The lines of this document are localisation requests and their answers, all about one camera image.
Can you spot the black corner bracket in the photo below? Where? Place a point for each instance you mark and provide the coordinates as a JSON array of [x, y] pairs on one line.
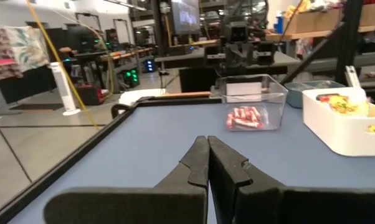
[[120, 109]]

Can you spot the teal plastic tray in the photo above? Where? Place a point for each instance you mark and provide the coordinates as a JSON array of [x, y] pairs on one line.
[[295, 93]]

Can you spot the black aluminium table frame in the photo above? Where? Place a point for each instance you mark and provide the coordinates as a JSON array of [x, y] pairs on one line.
[[50, 174]]

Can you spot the white tower fan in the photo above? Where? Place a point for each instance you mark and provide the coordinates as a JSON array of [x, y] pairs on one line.
[[63, 87]]

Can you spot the grey keyboard desk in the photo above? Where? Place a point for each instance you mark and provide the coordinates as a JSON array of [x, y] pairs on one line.
[[371, 59]]

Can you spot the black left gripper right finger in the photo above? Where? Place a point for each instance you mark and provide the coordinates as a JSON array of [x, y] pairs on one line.
[[228, 180]]

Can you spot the red equipment box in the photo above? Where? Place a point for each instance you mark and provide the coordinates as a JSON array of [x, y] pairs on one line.
[[89, 95]]

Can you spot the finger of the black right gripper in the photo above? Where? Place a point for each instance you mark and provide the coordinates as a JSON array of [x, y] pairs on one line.
[[246, 56], [233, 56]]

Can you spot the patterned hanging cloth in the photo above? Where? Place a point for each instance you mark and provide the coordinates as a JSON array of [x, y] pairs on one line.
[[16, 49]]

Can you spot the white plastic bin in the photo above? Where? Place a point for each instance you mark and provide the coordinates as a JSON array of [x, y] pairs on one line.
[[330, 133]]

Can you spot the white rounded container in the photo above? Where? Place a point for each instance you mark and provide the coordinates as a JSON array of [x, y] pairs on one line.
[[140, 95]]

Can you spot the silver aluminium bar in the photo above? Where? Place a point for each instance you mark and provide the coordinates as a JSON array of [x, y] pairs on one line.
[[352, 76]]

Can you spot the grey side desk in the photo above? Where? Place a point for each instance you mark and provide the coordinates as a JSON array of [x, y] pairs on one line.
[[187, 59]]

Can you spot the blue bottle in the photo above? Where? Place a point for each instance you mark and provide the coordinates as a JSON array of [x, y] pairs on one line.
[[279, 25]]

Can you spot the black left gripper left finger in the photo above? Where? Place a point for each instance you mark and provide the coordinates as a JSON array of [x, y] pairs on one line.
[[193, 171]]

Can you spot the black device with green lights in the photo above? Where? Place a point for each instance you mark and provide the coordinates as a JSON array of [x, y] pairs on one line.
[[131, 77]]

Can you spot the brown cardboard box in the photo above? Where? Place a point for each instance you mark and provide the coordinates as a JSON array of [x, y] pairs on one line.
[[312, 20]]

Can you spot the black device with blue lights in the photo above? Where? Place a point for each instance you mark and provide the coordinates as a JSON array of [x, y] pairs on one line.
[[149, 66]]

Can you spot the black screen with pink display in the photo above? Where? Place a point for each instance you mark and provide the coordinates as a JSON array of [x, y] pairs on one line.
[[185, 15]]

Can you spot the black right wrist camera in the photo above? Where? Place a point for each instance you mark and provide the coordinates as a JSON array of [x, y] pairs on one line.
[[235, 31]]

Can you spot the clear plastic container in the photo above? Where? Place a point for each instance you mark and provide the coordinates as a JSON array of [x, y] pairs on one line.
[[268, 93]]

